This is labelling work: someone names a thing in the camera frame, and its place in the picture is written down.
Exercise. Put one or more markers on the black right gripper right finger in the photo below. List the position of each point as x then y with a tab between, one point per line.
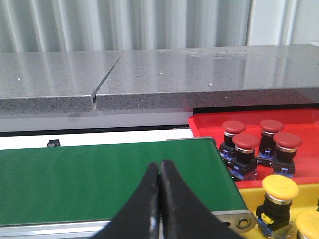
184	216

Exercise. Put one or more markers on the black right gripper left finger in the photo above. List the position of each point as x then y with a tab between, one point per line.
139	218

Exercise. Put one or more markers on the yellow mushroom push button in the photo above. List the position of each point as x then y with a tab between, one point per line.
307	223
273	216

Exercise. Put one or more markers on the green conveyor belt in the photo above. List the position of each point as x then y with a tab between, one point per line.
85	183

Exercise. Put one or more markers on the yellow plastic tray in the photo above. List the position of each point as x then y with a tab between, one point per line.
307	199

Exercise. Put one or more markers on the grey stone counter slab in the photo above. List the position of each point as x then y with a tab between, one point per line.
87	81

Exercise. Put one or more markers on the red plastic object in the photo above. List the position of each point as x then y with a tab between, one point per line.
301	122

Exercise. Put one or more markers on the white pleated curtain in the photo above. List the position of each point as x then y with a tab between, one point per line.
94	25

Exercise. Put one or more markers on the aluminium conveyor side rail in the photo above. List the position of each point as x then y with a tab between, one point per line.
240	221

